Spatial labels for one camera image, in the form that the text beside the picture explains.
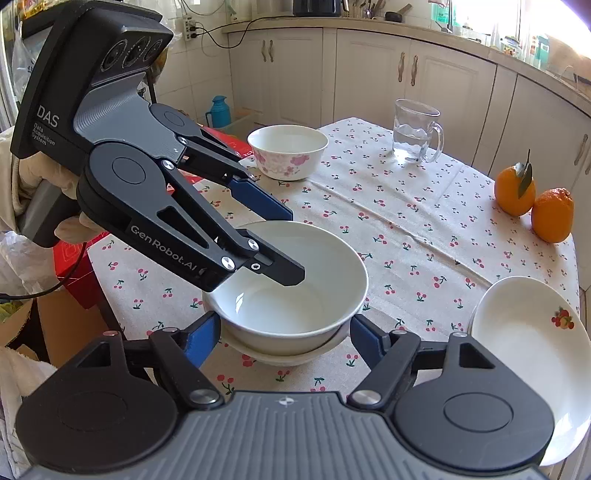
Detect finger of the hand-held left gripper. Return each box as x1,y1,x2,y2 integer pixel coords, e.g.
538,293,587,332
181,126,295,223
111,161,306,292

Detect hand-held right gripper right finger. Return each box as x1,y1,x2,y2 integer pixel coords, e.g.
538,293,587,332
346,314,497,409

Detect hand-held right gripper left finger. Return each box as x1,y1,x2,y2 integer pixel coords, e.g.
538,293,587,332
76,311,227,409

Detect white pink floral bowl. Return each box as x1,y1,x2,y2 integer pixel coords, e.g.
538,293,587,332
222,318,352,368
247,124,329,182
203,220,369,356

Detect white fruit print plate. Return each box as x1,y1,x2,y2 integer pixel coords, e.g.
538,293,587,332
468,276,583,468

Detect person's left forearm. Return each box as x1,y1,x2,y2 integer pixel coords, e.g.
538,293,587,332
0,127,21,232

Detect person's left hand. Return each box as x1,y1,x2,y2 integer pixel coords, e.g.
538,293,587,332
13,154,112,244

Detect blue thermos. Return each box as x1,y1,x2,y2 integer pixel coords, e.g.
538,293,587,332
205,95,232,129

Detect cherry print tablecloth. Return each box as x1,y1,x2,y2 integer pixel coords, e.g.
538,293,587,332
88,116,580,416

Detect cardboard box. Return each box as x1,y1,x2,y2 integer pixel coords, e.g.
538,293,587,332
4,288,114,370

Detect red box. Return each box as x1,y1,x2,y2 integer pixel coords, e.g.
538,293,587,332
53,127,252,311

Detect glass mug with water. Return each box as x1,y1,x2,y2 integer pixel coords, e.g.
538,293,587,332
392,98,445,164

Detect white kitchen cabinets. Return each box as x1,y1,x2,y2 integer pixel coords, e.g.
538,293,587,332
224,25,591,195

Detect clear plastic bag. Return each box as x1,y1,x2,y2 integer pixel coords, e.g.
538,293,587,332
0,231,61,303

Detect person's cream clothing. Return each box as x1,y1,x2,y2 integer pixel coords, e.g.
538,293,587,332
0,346,58,480

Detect black kitchen appliance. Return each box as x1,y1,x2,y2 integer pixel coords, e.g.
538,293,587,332
292,0,342,18

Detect orange with leaf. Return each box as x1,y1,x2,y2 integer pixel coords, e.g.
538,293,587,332
495,148,537,217

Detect utensil holder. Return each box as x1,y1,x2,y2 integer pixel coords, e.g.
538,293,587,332
351,0,386,19

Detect kitchen countertop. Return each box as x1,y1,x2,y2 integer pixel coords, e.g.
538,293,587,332
222,14,591,97

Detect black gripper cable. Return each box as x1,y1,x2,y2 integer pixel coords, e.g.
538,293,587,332
0,240,90,303

